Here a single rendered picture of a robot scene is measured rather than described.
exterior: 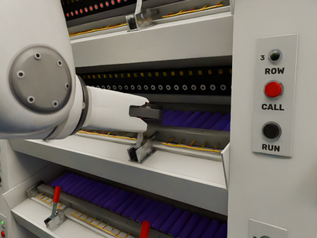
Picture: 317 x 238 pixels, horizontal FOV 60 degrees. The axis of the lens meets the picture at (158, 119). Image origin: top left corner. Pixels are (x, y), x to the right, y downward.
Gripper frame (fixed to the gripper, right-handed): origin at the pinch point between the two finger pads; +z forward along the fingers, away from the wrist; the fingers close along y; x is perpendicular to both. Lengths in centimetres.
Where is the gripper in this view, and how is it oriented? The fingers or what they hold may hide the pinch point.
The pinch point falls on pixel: (148, 114)
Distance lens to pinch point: 44.9
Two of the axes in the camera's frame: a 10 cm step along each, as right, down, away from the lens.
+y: 7.8, 0.7, -6.2
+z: 6.1, 0.6, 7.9
